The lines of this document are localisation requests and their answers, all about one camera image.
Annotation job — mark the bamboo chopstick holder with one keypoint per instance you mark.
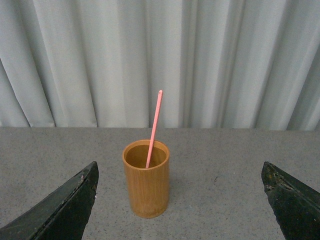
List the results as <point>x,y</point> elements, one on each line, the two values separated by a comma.
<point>148,188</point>

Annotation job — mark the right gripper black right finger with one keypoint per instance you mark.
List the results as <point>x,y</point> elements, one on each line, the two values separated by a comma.
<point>295,205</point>

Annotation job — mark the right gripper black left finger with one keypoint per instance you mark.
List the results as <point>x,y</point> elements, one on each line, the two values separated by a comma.
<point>62,215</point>

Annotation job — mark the pink chopstick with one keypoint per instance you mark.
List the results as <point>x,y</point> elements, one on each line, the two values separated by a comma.
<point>154,127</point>

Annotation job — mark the white pleated curtain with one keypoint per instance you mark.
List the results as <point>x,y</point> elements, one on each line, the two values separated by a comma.
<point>220,63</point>

